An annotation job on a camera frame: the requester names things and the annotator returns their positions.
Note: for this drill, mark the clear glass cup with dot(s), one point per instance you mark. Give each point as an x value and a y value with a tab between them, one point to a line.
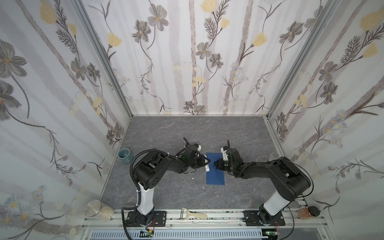
274	156

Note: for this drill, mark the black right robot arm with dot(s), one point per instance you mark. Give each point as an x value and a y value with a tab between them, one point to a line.
288	179

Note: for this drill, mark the small jar black lid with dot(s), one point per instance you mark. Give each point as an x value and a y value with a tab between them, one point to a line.
308	212

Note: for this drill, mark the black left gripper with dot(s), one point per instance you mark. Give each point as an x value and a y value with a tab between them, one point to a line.
199	160

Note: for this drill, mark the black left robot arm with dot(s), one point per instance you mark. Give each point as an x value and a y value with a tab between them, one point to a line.
149	166

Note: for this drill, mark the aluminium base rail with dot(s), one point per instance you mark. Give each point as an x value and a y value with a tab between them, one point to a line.
219	225

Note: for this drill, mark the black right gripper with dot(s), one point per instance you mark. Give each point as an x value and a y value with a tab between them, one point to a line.
224	163

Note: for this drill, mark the teal ceramic cup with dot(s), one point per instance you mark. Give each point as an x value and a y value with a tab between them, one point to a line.
125	156

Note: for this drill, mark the dark blue envelope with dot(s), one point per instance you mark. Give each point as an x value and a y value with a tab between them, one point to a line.
214	176

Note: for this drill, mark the cream handled peeler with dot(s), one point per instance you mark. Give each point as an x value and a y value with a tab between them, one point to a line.
187	214

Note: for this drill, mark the glass jar with metal lid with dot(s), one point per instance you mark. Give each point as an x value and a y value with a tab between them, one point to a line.
98	210

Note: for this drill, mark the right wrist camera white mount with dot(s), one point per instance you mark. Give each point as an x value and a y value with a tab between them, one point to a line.
224	153

